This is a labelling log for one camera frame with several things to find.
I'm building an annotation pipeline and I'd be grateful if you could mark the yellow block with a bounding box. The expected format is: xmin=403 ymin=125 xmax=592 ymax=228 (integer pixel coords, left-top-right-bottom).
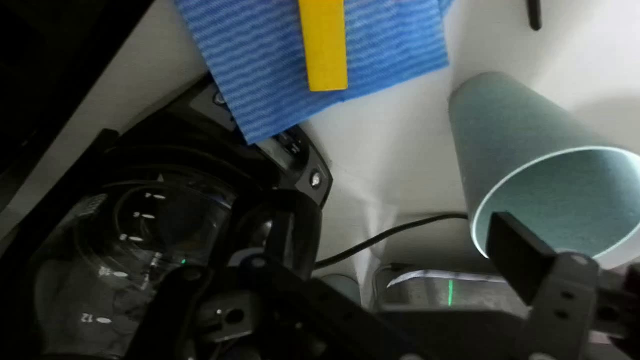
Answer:
xmin=299 ymin=0 xmax=349 ymax=92

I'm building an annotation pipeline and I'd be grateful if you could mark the light blue cup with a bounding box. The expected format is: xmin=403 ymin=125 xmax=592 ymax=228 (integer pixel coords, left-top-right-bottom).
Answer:
xmin=448 ymin=72 xmax=640 ymax=268

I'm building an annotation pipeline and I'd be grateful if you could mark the large steel pot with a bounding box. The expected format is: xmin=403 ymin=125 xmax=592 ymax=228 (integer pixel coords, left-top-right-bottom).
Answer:
xmin=377 ymin=270 xmax=528 ymax=319

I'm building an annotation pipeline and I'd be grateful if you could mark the blue dish cloth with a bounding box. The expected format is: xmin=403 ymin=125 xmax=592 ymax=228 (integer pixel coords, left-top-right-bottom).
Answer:
xmin=175 ymin=0 xmax=455 ymax=144

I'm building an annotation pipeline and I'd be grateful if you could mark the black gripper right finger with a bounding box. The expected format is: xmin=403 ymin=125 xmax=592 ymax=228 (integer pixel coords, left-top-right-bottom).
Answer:
xmin=487 ymin=212 xmax=600 ymax=360

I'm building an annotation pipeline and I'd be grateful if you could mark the black coffee maker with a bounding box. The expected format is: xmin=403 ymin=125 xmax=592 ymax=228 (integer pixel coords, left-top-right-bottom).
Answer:
xmin=0 ymin=77 xmax=335 ymax=360

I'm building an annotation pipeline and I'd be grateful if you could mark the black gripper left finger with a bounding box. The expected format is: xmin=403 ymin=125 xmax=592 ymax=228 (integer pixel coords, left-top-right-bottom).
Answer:
xmin=126 ymin=267 xmax=213 ymax=360

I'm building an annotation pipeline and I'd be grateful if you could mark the black power cord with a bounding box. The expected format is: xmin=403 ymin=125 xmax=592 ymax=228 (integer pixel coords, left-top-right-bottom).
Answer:
xmin=313 ymin=211 xmax=473 ymax=273

